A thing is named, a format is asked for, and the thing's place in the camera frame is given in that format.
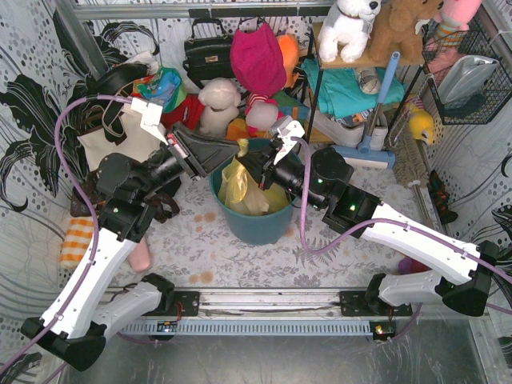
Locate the yellow duck plush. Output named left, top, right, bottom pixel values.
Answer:
left=405, top=99, right=435, bottom=145

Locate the purple orange knitted sock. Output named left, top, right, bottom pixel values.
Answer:
left=398, top=257, right=430, bottom=275

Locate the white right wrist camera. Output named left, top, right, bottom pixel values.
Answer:
left=270, top=115, right=305, bottom=165

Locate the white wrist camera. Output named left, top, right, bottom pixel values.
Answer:
left=130, top=98, right=168, bottom=145
left=270, top=115, right=305, bottom=165

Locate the pink plush on shelf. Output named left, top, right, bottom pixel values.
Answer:
left=426, top=0, right=482, bottom=48

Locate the cream canvas tote bag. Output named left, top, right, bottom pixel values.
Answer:
left=78, top=94, right=165, bottom=171

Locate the blue handled floor sweeper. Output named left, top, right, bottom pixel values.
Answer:
left=327, top=50, right=401, bottom=170

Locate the orange plush toy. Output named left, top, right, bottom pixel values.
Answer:
left=277, top=34, right=299, bottom=88

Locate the grey chenille duster mop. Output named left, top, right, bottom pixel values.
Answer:
left=388, top=118, right=437, bottom=229

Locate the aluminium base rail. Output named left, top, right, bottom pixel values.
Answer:
left=91, top=286, right=417, bottom=337

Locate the black metal shelf rack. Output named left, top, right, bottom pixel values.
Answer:
left=302, top=22, right=398, bottom=145

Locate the white dog plush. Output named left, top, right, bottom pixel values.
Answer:
left=318, top=0, right=382, bottom=63

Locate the red cloth in basket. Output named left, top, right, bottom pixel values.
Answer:
left=160, top=94, right=205, bottom=130

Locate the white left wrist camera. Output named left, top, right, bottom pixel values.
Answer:
left=130, top=98, right=168, bottom=145

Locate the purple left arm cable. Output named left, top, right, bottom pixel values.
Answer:
left=0, top=94, right=135, bottom=384

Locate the teal plastic trash bin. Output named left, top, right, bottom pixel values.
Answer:
left=210, top=159, right=295, bottom=246

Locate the black wire basket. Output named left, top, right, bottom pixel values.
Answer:
left=422, top=19, right=511, bottom=126

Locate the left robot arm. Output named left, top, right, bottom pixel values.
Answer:
left=21, top=124, right=239, bottom=371

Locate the white sneaker on shelf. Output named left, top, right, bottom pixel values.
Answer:
left=313, top=111, right=388, bottom=150

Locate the pink white plush doll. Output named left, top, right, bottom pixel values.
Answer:
left=245, top=93, right=282, bottom=137

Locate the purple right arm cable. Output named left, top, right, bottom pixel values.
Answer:
left=290, top=135, right=512, bottom=315

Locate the white fluffy sheep plush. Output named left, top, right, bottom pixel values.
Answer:
left=198, top=78, right=241, bottom=138

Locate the teal folded cloth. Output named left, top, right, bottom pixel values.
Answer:
left=301, top=58, right=405, bottom=118

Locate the magenta hanging cloth bag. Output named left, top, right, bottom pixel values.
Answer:
left=230, top=22, right=286, bottom=96

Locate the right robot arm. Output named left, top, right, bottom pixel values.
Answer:
left=239, top=138, right=499, bottom=317

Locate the black orange patterned item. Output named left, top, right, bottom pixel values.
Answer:
left=427, top=170, right=458, bottom=225

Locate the silver pouch in basket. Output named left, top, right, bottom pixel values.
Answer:
left=438, top=55, right=499, bottom=104

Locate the brown patterned bag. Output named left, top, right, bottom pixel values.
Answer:
left=70, top=172, right=182, bottom=223

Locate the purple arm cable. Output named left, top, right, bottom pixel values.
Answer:
left=290, top=135, right=512, bottom=315
left=0, top=94, right=135, bottom=384

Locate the orange checkered cloth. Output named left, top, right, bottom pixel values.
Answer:
left=59, top=217, right=94, bottom=269

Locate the yellow plastic trash bag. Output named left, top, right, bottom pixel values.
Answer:
left=218, top=156, right=289, bottom=216

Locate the black leather handbag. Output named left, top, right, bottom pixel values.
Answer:
left=182, top=18, right=235, bottom=90

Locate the brown teddy bear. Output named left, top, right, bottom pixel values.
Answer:
left=368, top=0, right=444, bottom=64

